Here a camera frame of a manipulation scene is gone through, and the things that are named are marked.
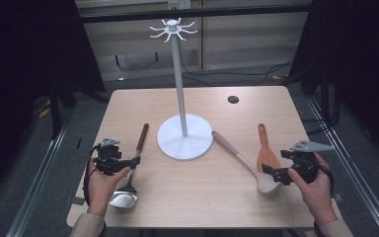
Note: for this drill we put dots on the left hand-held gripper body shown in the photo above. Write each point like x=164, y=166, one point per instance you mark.
x=109, y=158

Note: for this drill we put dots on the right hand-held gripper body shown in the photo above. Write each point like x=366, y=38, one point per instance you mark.
x=304, y=164

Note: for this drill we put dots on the orange-brown rice paddle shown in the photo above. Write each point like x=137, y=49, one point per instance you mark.
x=266, y=158

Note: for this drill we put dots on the beige silicone spoon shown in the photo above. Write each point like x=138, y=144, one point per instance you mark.
x=240, y=158

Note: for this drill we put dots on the white utensil stand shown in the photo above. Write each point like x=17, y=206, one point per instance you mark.
x=184, y=141

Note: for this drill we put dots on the person's left hand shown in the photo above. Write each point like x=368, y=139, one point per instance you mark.
x=103, y=187

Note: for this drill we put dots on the person's right hand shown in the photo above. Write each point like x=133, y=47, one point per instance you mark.
x=316, y=194

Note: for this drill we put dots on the grey tape piece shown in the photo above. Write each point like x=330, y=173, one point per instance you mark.
x=339, y=197
x=75, y=200

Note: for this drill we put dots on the black stand leg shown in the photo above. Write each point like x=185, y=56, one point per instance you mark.
x=55, y=112

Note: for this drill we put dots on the black round table grommet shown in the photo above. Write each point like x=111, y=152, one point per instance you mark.
x=233, y=99

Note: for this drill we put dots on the black curtain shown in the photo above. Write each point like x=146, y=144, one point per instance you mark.
x=19, y=65
x=365, y=65

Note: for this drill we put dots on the black horizontal bar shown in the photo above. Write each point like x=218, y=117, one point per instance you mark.
x=210, y=12

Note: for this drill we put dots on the metal floor rail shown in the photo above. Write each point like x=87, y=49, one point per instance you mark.
x=36, y=184
x=348, y=164

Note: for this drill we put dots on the white wall socket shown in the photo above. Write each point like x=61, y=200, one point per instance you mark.
x=179, y=4

